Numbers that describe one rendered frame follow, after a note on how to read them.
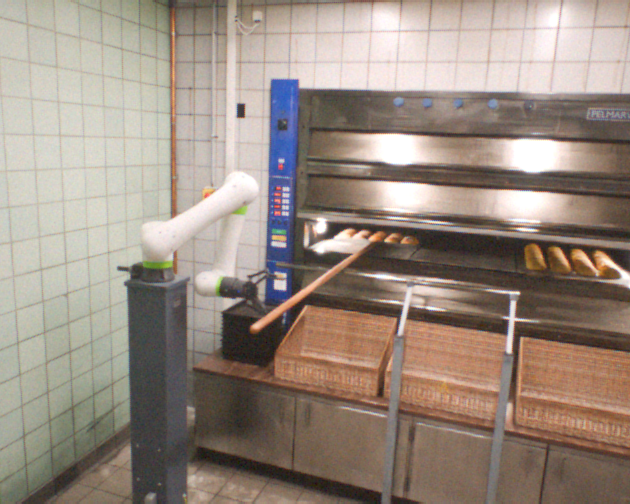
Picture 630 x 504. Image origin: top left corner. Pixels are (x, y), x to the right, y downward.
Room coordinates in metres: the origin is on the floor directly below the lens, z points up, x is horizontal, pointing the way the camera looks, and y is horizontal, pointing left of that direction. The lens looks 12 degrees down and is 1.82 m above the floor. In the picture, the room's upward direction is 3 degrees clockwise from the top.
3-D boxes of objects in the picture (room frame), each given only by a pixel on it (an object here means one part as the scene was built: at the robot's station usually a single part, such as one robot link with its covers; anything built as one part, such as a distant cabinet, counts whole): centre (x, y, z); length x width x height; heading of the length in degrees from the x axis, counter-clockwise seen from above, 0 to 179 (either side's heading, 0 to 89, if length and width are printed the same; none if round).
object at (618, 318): (2.90, -0.79, 1.02); 1.79 x 0.11 x 0.19; 71
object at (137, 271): (2.32, 0.73, 1.23); 0.26 x 0.15 x 0.06; 75
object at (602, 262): (3.13, -1.48, 1.21); 0.61 x 0.48 x 0.06; 161
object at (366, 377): (2.84, -0.15, 0.72); 0.56 x 0.49 x 0.28; 72
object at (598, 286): (2.93, -0.79, 1.16); 1.80 x 0.06 x 0.04; 71
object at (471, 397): (2.65, -0.71, 0.72); 0.56 x 0.49 x 0.28; 70
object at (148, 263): (2.29, 0.67, 1.36); 0.16 x 0.13 x 0.19; 16
